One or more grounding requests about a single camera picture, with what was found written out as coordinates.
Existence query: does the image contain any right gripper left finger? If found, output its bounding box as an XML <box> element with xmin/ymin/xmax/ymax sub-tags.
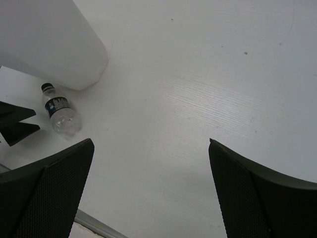
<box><xmin>0</xmin><ymin>138</ymin><xmax>95</xmax><ymax>238</ymax></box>

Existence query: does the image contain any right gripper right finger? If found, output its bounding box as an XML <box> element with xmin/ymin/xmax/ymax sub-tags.
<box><xmin>209</xmin><ymin>139</ymin><xmax>317</xmax><ymax>238</ymax></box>

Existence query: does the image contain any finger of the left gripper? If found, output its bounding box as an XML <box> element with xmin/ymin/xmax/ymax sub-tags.
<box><xmin>0</xmin><ymin>102</ymin><xmax>36</xmax><ymax>124</ymax></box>
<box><xmin>0</xmin><ymin>122</ymin><xmax>40</xmax><ymax>146</ymax></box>

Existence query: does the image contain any Pepsi black cap bottle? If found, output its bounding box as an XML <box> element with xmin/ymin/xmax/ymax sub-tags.
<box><xmin>41</xmin><ymin>83</ymin><xmax>82</xmax><ymax>138</ymax></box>

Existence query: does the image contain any white octagonal plastic bin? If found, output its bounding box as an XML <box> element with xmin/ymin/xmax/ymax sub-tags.
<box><xmin>0</xmin><ymin>0</ymin><xmax>108</xmax><ymax>90</ymax></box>

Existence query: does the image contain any aluminium frame rail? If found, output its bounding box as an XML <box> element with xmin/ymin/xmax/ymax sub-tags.
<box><xmin>0</xmin><ymin>163</ymin><xmax>127</xmax><ymax>238</ymax></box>

